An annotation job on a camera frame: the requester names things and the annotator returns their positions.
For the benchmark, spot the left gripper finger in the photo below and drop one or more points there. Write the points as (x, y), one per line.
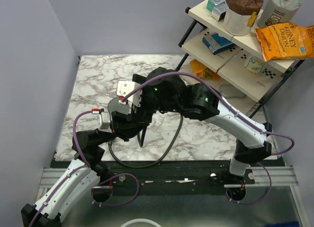
(122, 119)
(129, 131)

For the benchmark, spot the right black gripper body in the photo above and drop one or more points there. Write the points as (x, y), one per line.
(137, 115)

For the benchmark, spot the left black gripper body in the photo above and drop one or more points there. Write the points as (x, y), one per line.
(114, 126)

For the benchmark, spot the grey shower head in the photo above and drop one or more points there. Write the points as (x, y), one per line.
(115, 106)

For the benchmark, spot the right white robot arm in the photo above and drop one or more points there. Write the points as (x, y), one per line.
(163, 90)

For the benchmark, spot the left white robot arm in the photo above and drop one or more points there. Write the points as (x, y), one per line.
(84, 172)

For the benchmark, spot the orange snack bag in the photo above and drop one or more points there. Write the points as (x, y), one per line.
(203, 72)

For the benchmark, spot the white round rim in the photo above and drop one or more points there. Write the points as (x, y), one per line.
(145, 221)

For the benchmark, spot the blue box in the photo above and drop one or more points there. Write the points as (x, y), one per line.
(216, 43)

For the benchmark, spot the cream three-tier shelf rack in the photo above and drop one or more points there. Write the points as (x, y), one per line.
(229, 65)

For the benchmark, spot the silver small box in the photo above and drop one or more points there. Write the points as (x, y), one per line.
(218, 12)

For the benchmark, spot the teal small box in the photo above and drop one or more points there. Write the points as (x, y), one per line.
(211, 4)

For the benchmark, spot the yellow clip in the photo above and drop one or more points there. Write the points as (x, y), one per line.
(252, 19)

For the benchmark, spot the white cup brown lid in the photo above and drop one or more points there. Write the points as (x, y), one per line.
(238, 13)

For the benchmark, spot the orange honey dijon bag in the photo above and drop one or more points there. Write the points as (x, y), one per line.
(286, 41)

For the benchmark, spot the grey cylindrical canister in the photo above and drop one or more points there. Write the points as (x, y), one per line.
(278, 11)

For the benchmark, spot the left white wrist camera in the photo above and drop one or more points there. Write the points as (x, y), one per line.
(104, 119)

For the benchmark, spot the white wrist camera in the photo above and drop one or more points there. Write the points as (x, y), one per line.
(126, 87)
(104, 119)

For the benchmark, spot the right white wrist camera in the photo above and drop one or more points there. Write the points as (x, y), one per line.
(126, 87)

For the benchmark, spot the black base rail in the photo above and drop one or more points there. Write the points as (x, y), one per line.
(169, 178)

